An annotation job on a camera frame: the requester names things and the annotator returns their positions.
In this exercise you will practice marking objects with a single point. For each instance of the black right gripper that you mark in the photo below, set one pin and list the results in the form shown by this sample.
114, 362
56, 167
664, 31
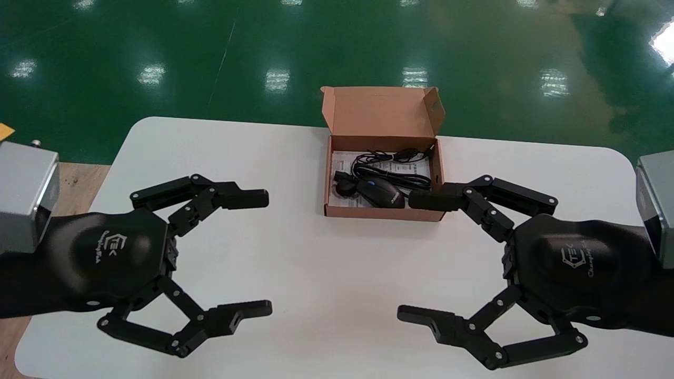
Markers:
574, 268

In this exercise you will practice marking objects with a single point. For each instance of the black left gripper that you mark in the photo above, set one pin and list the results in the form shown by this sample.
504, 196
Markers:
110, 258

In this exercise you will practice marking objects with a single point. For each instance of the brown cardboard box with lid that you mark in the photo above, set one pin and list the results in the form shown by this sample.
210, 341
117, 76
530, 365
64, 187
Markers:
379, 110

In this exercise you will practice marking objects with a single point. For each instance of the white printed instruction sheet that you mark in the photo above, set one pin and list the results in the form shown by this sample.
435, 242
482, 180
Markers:
341, 160

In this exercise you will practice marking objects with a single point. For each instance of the yellow floor marker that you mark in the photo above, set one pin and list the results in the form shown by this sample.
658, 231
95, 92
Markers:
4, 131

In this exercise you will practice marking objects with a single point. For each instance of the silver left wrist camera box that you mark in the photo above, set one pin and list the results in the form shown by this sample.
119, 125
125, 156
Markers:
26, 195

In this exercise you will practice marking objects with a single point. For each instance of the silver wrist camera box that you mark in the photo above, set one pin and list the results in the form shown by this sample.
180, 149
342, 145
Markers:
658, 205
26, 195

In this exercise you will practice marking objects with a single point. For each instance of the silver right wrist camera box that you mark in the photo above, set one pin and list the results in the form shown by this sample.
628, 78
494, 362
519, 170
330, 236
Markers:
658, 205

